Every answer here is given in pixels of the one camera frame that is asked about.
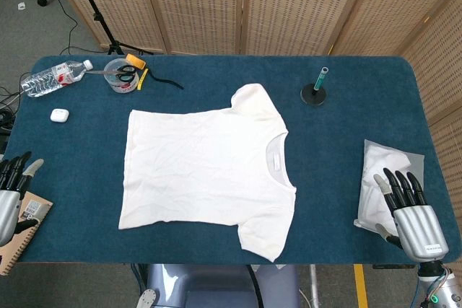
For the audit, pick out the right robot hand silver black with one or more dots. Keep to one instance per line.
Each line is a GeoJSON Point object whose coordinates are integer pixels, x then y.
{"type": "Point", "coordinates": [418, 228]}

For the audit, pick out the small white paper scrap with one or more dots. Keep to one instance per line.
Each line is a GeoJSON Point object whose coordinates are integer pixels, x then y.
{"type": "Point", "coordinates": [21, 6]}

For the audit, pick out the black tripod stand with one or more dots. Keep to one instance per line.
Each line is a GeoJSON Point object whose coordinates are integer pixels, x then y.
{"type": "Point", "coordinates": [99, 21]}

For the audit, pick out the green marker tube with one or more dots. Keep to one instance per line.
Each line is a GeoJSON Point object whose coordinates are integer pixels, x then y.
{"type": "Point", "coordinates": [321, 78]}

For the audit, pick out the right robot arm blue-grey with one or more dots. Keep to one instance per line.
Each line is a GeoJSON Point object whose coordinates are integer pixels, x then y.
{"type": "Point", "coordinates": [445, 286]}

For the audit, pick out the blue-grey robot torso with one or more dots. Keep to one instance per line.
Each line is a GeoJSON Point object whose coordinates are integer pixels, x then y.
{"type": "Point", "coordinates": [209, 286]}

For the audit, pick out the white t-shirt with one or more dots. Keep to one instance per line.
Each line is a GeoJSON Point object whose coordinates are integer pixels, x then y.
{"type": "Point", "coordinates": [202, 163]}

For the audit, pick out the black round stand base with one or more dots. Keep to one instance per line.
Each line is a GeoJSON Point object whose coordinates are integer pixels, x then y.
{"type": "Point", "coordinates": [314, 98]}

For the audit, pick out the white earbuds case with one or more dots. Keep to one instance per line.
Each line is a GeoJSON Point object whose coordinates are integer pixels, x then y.
{"type": "Point", "coordinates": [59, 115]}

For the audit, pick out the yellow floor tape strip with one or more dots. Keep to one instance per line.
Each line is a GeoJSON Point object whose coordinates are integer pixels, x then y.
{"type": "Point", "coordinates": [361, 286]}

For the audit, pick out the silver metal pole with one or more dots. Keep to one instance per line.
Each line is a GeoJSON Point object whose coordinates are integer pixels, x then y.
{"type": "Point", "coordinates": [314, 286]}

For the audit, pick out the clear plastic water bottle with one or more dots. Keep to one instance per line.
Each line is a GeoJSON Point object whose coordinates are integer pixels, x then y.
{"type": "Point", "coordinates": [47, 79]}

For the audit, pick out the kraft spiral notebook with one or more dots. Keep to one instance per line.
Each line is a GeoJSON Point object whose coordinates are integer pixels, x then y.
{"type": "Point", "coordinates": [25, 239]}

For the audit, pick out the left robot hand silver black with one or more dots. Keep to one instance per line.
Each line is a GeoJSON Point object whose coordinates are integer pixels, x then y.
{"type": "Point", "coordinates": [9, 210]}

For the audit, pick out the dark blue table mat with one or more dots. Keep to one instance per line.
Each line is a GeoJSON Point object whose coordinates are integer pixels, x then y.
{"type": "Point", "coordinates": [223, 70]}

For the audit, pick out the clear round plastic jar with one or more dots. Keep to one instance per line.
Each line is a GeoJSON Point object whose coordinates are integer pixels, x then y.
{"type": "Point", "coordinates": [121, 86]}

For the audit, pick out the plastic bag with white garment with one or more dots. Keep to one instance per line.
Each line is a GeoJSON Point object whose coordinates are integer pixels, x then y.
{"type": "Point", "coordinates": [375, 163]}

